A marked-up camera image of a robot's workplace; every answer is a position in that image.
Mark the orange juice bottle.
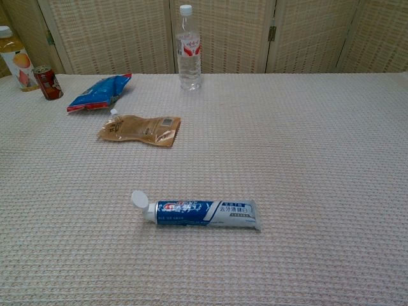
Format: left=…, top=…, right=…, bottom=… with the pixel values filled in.
left=0, top=25, right=40, bottom=92

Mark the blue white toothpaste tube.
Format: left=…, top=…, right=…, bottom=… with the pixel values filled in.
left=131, top=190, right=263, bottom=233

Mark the red drink can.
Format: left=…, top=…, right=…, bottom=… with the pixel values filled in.
left=33, top=65, right=64, bottom=101

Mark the white woven tablecloth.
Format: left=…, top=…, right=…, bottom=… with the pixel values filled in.
left=0, top=72, right=408, bottom=306

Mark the beige woven folding screen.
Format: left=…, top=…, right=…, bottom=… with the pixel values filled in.
left=0, top=0, right=408, bottom=79

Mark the blue snack bag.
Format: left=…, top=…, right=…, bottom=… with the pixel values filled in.
left=66, top=73, right=133, bottom=113

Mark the brown spout pouch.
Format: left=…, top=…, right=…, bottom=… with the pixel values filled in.
left=96, top=108, right=182, bottom=149

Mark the clear water bottle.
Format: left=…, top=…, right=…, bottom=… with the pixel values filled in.
left=176, top=4, right=203, bottom=92

